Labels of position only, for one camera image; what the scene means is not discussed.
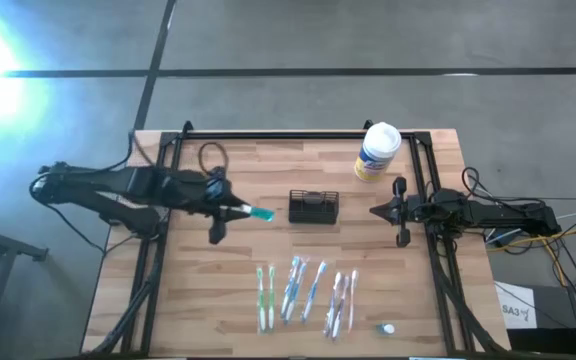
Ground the purple toothbrush twin pack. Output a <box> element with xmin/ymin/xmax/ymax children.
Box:
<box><xmin>322</xmin><ymin>270</ymin><xmax>350</xmax><ymax>342</ymax></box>

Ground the white cable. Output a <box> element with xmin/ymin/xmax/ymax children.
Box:
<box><xmin>485</xmin><ymin>227</ymin><xmax>525</xmax><ymax>245</ymax></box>

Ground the black metal stand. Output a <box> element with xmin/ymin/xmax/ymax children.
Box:
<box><xmin>0</xmin><ymin>219</ymin><xmax>49</xmax><ymax>360</ymax></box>

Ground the teal toothpaste tube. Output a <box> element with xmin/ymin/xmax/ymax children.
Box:
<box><xmin>247</xmin><ymin>205</ymin><xmax>276</xmax><ymax>223</ymax></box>

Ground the pink single toothbrush pack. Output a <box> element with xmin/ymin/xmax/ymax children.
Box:
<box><xmin>346</xmin><ymin>268</ymin><xmax>360</xmax><ymax>335</ymax></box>

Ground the blue single toothbrush pack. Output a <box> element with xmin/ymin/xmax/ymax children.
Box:
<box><xmin>299</xmin><ymin>259</ymin><xmax>329</xmax><ymax>324</ymax></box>

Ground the black metal table frame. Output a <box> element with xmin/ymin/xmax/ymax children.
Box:
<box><xmin>85</xmin><ymin>119</ymin><xmax>512</xmax><ymax>357</ymax></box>

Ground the Lysol wipes canister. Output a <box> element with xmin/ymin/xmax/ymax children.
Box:
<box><xmin>353</xmin><ymin>121</ymin><xmax>403</xmax><ymax>184</ymax></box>

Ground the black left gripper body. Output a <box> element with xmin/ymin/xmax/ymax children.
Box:
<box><xmin>190</xmin><ymin>169</ymin><xmax>234</xmax><ymax>246</ymax></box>

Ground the blue toothbrush twin pack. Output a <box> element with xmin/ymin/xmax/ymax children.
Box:
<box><xmin>279</xmin><ymin>255</ymin><xmax>310</xmax><ymax>325</ymax></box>

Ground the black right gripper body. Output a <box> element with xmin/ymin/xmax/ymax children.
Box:
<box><xmin>391</xmin><ymin>175</ymin><xmax>432</xmax><ymax>249</ymax></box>

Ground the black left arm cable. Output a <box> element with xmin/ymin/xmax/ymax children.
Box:
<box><xmin>197</xmin><ymin>141</ymin><xmax>230</xmax><ymax>177</ymax></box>

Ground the green toothbrush twin pack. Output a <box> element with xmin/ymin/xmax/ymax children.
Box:
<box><xmin>255</xmin><ymin>264</ymin><xmax>277</xmax><ymax>335</ymax></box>

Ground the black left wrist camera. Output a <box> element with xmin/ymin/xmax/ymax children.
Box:
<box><xmin>206</xmin><ymin>177</ymin><xmax>227</xmax><ymax>201</ymax></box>

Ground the white paper sign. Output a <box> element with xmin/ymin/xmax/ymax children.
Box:
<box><xmin>493</xmin><ymin>280</ymin><xmax>538</xmax><ymax>330</ymax></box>

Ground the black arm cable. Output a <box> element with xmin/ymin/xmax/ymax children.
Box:
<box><xmin>197</xmin><ymin>141</ymin><xmax>230</xmax><ymax>177</ymax></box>
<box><xmin>461</xmin><ymin>166</ymin><xmax>499</xmax><ymax>201</ymax></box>

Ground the black wire basket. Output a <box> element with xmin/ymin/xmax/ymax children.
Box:
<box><xmin>288</xmin><ymin>189</ymin><xmax>340</xmax><ymax>225</ymax></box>

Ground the black case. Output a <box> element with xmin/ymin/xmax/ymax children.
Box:
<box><xmin>506</xmin><ymin>284</ymin><xmax>576</xmax><ymax>358</ymax></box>

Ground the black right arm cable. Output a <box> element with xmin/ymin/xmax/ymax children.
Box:
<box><xmin>461</xmin><ymin>166</ymin><xmax>499</xmax><ymax>201</ymax></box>

